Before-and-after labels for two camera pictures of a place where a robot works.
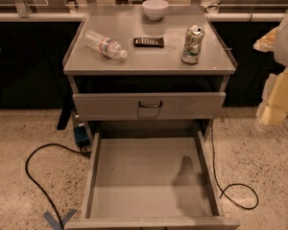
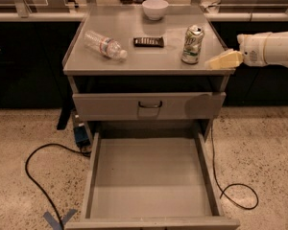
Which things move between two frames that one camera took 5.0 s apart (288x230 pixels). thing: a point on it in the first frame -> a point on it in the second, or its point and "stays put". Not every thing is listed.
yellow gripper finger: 279,98 -> 253,53
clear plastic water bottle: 105,45 stays put
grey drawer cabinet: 148,63 stays put
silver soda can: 192,45 stays put
